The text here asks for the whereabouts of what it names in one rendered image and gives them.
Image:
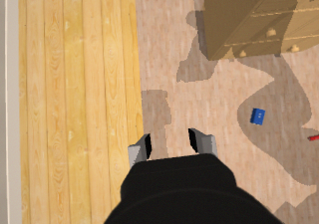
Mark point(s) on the small brown wooden chest of drawers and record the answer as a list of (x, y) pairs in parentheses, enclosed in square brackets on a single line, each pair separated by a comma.
[(222, 18)]

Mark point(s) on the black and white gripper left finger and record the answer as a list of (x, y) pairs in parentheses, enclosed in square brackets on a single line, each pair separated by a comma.
[(140, 151)]

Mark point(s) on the blue battery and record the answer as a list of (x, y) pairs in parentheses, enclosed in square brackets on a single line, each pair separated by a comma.
[(257, 116)]

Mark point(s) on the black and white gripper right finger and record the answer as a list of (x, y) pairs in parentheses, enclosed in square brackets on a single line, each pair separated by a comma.
[(201, 142)]

